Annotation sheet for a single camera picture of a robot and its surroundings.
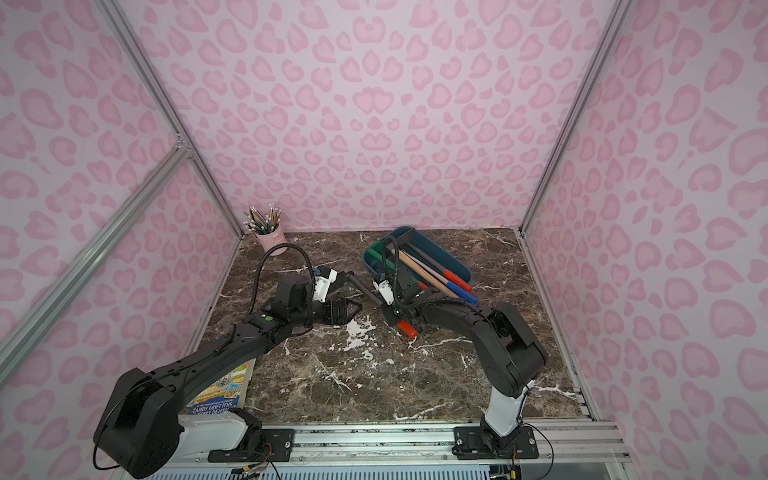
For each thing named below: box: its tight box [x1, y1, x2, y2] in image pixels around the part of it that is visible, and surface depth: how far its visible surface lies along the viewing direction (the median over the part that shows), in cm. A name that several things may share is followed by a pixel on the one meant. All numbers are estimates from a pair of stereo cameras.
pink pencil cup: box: [256, 224, 288, 257], surface depth 109 cm
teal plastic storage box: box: [362, 226, 473, 286], surface depth 107 cm
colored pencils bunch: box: [242, 203, 282, 235], surface depth 108 cm
